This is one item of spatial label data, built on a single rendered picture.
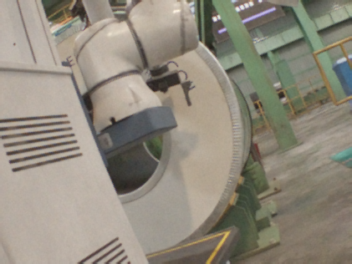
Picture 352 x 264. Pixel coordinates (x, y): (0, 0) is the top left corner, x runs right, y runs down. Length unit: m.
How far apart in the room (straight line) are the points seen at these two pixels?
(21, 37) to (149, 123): 0.42
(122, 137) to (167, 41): 0.27
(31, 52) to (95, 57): 0.17
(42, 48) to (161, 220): 1.03
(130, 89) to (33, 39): 0.29
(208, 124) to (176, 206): 0.38
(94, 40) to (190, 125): 0.77
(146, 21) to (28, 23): 0.32
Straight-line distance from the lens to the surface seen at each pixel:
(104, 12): 1.37
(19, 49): 1.04
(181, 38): 1.04
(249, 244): 1.92
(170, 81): 1.54
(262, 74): 6.28
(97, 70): 1.01
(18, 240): 0.53
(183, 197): 1.70
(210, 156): 1.66
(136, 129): 0.95
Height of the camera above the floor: 0.58
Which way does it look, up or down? 3 degrees up
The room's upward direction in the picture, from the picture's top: 23 degrees counter-clockwise
